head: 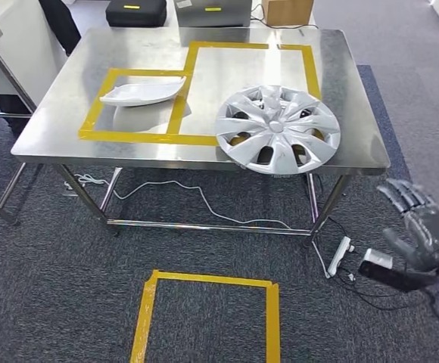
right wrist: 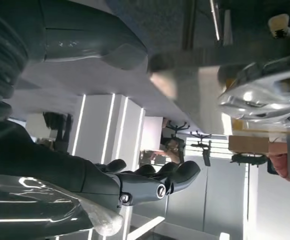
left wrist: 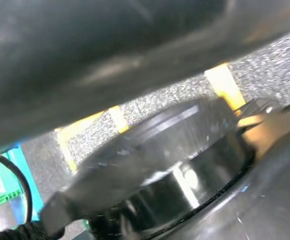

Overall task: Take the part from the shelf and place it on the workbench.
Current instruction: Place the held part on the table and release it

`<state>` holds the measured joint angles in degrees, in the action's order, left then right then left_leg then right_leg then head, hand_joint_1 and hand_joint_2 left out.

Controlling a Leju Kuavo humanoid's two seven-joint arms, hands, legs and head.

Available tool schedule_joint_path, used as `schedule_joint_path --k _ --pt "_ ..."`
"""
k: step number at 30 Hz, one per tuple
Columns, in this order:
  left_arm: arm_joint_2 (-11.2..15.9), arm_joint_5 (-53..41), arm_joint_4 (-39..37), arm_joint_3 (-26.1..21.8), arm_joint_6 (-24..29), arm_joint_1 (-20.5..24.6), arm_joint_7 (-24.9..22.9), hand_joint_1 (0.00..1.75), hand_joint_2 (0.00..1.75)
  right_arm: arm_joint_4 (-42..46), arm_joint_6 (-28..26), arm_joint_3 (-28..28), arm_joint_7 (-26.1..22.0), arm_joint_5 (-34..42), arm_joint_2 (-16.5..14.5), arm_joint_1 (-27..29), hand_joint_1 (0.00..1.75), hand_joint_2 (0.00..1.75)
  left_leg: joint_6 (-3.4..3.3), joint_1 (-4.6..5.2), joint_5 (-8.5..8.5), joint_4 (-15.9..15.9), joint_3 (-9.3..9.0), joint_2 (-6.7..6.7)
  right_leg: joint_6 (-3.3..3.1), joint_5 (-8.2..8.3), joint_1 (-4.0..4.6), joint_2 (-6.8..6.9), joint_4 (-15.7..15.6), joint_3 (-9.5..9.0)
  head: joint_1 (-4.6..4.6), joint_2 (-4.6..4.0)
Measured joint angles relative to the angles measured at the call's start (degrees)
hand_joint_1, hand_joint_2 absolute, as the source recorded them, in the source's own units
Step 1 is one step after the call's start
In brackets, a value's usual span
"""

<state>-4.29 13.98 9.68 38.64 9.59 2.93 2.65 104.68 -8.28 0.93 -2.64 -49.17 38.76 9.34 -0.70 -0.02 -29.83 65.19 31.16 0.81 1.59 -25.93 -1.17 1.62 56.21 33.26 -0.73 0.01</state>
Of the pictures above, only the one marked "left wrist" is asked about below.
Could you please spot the green plastic crate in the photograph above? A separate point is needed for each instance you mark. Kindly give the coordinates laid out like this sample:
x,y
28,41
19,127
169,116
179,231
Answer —
x,y
10,179

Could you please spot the yellow floor tape square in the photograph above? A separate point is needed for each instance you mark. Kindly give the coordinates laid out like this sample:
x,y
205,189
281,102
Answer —
x,y
67,136

